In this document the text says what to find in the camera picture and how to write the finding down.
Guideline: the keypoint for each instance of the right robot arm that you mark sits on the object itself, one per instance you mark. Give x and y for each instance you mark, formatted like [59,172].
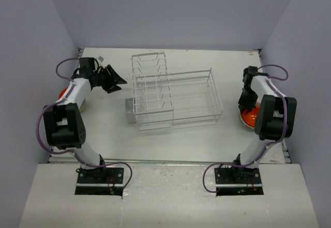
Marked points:
[274,121]

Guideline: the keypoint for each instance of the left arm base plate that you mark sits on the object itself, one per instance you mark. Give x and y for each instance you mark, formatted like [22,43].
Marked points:
[102,181]

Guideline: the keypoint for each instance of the large orange bowl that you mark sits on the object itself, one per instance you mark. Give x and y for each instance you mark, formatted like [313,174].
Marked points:
[62,93]

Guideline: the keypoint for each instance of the small orange bowl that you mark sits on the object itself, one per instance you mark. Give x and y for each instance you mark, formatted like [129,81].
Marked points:
[249,118]

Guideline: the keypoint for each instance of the white wire dish rack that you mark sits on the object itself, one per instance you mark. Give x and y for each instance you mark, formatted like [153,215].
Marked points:
[161,98]

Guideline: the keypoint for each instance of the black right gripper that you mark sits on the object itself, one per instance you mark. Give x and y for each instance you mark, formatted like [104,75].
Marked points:
[243,105]

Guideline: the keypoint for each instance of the plain beige bowl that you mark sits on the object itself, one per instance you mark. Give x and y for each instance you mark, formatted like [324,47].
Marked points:
[82,105]

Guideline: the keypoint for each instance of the large teal ceramic bowl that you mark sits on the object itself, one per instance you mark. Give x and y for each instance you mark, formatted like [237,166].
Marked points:
[247,122]

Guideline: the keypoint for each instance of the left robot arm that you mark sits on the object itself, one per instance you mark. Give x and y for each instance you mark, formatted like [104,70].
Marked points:
[60,128]

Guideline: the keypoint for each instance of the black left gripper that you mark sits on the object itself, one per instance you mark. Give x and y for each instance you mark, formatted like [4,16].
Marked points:
[113,79]

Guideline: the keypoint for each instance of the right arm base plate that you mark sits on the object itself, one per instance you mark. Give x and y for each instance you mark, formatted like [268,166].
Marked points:
[232,181]

